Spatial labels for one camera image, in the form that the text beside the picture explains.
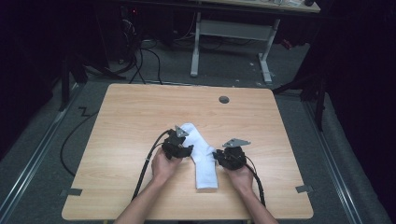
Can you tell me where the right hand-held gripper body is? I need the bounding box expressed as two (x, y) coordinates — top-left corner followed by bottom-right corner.
(216, 137), (252, 171)

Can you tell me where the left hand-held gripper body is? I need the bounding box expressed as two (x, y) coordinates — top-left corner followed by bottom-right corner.
(161, 124), (191, 161)

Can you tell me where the person's left hand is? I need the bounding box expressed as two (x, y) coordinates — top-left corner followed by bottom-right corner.
(150, 147), (184, 185)

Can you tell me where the person's right hand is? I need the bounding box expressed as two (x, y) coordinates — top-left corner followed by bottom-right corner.
(224, 163), (255, 194)

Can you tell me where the grey tape piece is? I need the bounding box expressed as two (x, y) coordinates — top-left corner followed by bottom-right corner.
(294, 184), (314, 194)
(60, 188), (83, 198)

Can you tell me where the black metal stand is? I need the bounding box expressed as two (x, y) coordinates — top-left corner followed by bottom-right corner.
(58, 54), (127, 112)
(273, 73), (329, 133)

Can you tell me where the dark computer tower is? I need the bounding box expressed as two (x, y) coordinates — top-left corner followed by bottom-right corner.
(119, 5), (142, 64)

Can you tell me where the white-framed wooden desk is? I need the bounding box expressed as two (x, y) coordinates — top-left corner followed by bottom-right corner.
(189, 0), (321, 85)

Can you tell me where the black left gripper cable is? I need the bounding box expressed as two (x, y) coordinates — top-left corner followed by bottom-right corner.
(131, 128), (173, 201)

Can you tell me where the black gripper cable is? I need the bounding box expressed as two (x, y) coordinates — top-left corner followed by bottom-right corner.
(131, 128), (173, 201)
(245, 154), (267, 208)

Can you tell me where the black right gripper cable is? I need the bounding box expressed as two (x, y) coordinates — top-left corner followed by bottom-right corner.
(245, 154), (267, 208)

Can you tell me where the bundle of black cables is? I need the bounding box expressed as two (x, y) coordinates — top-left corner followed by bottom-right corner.
(120, 18), (163, 86)

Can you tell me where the metal floor rail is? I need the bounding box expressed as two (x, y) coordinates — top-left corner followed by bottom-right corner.
(0, 83), (82, 220)
(302, 99), (364, 224)

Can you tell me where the black floor cable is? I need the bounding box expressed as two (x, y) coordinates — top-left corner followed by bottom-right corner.
(59, 106), (99, 178)

